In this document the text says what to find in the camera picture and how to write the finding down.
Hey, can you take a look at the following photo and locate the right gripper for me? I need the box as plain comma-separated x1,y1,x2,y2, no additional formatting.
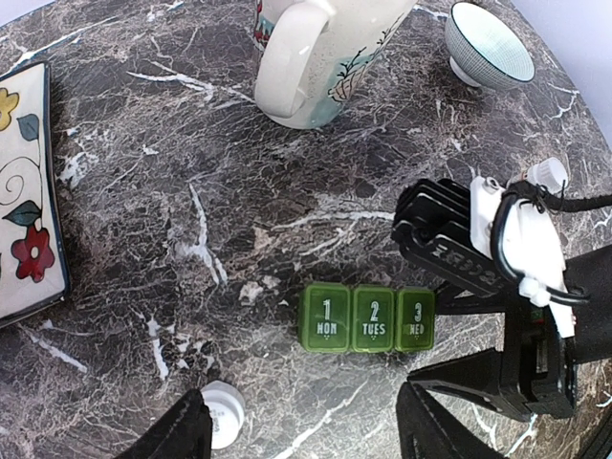
407,246,611,421

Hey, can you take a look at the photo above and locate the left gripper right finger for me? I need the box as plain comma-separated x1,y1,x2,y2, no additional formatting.
396,381,504,459

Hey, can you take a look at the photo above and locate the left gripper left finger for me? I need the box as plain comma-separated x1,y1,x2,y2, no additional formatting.
116,389,213,459

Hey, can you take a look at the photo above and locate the green weekly pill organizer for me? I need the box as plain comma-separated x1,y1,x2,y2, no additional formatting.
297,282,436,354

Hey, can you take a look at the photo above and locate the white pill bottle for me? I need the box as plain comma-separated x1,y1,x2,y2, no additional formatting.
201,381,246,450
526,158,569,194

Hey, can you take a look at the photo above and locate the floral square plate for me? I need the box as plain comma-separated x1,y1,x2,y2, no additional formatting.
1,61,70,328

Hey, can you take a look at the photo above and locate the teal bowl right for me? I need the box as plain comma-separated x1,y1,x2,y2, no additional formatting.
445,2,536,91

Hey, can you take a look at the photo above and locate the cream ceramic mug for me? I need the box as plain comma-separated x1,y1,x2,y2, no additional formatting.
252,0,415,129

